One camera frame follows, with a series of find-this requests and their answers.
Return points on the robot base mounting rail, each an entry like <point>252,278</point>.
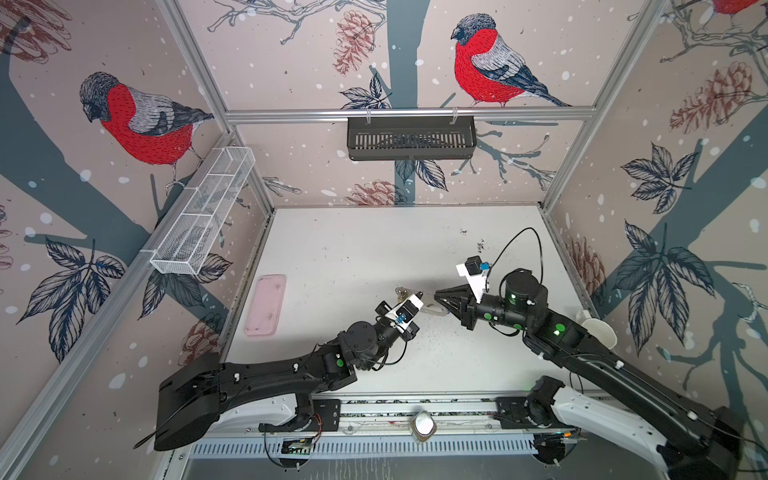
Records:
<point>354,428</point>

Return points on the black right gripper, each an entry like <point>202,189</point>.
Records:
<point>465,301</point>

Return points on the dark grey hanging shelf basket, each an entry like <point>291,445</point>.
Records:
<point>411,138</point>

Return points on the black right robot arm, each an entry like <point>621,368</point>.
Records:
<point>682,438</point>

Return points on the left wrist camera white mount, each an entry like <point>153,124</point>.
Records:
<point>403,313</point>

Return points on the pink rectangular tray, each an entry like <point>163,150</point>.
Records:
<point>266,304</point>

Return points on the round silver knob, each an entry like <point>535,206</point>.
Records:
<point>422,426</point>

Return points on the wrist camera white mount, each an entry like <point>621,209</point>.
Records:
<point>403,313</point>
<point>476,272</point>

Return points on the silver metal keyring carabiner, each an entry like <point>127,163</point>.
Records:
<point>428,303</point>

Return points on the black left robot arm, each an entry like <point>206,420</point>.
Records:
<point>192,399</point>

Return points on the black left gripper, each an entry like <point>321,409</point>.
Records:
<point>408,333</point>

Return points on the white wire mesh basket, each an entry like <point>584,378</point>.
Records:
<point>193,233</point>

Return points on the white ceramic mug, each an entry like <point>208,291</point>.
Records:
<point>600,329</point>

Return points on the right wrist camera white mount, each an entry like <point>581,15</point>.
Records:
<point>476,272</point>

